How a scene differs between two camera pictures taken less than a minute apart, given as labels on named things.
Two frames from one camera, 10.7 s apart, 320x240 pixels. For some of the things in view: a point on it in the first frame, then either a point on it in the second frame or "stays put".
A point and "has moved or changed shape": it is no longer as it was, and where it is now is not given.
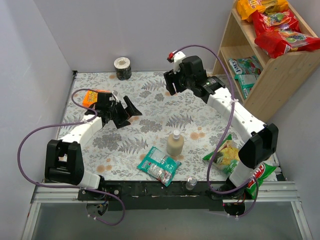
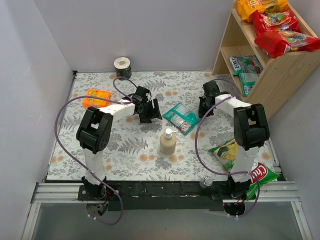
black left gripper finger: (120, 119) -> (146, 115)
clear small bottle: (192, 181) -> (206, 182)
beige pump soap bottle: (175, 143) -> (168, 142)
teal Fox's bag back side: (246, 82) has moved or changed shape
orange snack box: (90, 96) stays put
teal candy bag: (159, 166) -> (182, 118)
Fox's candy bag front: (247, 65) stays put
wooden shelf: (280, 76) stays put
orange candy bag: (246, 8) stays put
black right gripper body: (175, 81) -> (204, 107)
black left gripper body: (119, 113) -> (149, 110)
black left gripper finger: (131, 109) -> (156, 110)
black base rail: (143, 196) stays put
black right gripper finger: (180, 85) -> (203, 108)
